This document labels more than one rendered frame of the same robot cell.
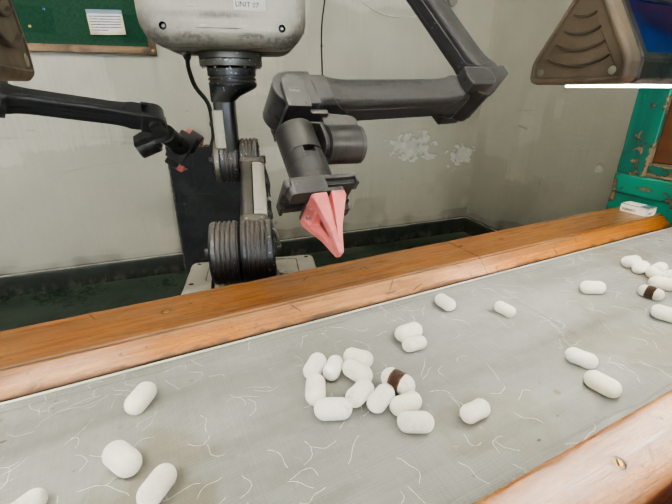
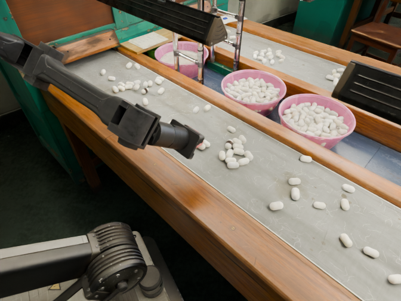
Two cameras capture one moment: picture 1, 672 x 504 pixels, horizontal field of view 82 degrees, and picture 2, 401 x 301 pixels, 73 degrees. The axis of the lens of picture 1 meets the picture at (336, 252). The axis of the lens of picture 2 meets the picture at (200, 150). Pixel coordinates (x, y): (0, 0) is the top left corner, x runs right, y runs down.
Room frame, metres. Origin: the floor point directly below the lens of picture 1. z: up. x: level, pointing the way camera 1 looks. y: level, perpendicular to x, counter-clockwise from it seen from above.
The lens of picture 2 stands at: (0.63, 0.52, 1.36)
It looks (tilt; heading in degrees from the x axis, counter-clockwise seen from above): 44 degrees down; 251
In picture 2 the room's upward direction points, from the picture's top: straight up
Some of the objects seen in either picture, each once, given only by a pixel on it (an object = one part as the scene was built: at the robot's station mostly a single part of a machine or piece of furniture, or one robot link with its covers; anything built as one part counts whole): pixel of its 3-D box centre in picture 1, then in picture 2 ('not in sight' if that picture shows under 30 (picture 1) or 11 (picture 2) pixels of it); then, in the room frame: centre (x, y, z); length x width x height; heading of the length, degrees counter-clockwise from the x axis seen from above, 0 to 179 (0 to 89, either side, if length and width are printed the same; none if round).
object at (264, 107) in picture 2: not in sight; (252, 95); (0.10, -0.34, 0.72); 0.27 x 0.27 x 0.10
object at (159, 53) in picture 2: not in sight; (182, 61); (0.29, -0.74, 0.72); 0.27 x 0.27 x 0.10
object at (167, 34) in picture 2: not in sight; (154, 39); (0.39, -0.93, 0.77); 0.33 x 0.15 x 0.01; 26
